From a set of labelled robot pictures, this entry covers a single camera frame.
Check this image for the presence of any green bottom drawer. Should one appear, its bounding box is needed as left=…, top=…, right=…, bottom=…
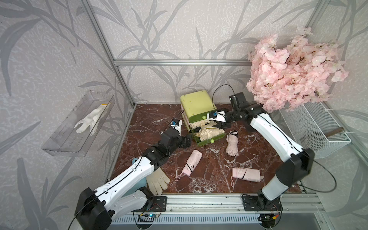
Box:
left=189, top=120, right=225, bottom=146

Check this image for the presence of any cream umbrella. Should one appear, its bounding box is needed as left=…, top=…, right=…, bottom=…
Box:
left=189, top=119, right=217, bottom=130
left=195, top=127, right=225, bottom=141

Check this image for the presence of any green drawer cabinet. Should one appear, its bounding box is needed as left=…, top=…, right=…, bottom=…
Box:
left=180, top=90, right=220, bottom=135

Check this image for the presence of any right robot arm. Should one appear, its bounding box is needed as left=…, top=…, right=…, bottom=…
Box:
left=224, top=93, right=315, bottom=203

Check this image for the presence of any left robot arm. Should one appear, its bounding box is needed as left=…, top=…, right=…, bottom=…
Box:
left=73, top=127, right=193, bottom=230

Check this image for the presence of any pink umbrella left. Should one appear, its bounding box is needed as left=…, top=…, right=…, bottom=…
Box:
left=174, top=150, right=203, bottom=181

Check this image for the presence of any pink umbrella by cabinet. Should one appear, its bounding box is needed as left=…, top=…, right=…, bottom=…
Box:
left=226, top=130, right=239, bottom=157

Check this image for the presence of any pink umbrella front right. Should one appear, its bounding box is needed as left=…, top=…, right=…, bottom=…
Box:
left=232, top=168, right=261, bottom=183

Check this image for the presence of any white work glove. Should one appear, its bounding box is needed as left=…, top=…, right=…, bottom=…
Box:
left=146, top=168, right=170, bottom=196

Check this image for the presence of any blue dustpan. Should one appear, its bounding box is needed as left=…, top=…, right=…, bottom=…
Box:
left=123, top=157, right=152, bottom=196

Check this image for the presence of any pink cherry blossom tree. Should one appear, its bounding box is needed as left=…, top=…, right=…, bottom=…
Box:
left=247, top=27, right=349, bottom=112

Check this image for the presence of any white glove on shelf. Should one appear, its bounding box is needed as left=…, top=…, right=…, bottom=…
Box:
left=74, top=104, right=107, bottom=136

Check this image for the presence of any brush in basket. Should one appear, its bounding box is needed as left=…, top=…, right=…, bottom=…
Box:
left=299, top=127, right=345, bottom=150

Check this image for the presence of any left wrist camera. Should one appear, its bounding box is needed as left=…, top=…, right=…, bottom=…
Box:
left=171, top=118, right=182, bottom=135

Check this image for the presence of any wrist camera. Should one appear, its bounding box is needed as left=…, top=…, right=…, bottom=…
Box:
left=171, top=118, right=182, bottom=135
left=207, top=110, right=226, bottom=122

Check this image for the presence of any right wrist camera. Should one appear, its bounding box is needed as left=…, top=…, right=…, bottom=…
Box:
left=207, top=110, right=226, bottom=122

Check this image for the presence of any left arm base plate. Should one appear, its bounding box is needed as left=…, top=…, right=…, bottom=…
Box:
left=133, top=196, right=167, bottom=213

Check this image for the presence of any white wire basket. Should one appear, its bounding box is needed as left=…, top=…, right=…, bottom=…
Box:
left=280, top=103, right=351, bottom=159

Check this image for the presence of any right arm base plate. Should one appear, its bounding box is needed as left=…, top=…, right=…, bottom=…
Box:
left=241, top=194, right=283, bottom=212

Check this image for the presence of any clear acrylic wall shelf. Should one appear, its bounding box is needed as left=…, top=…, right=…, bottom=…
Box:
left=42, top=90, right=116, bottom=157

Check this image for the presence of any aluminium front rail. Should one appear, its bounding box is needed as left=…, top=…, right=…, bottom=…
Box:
left=149, top=193, right=326, bottom=214

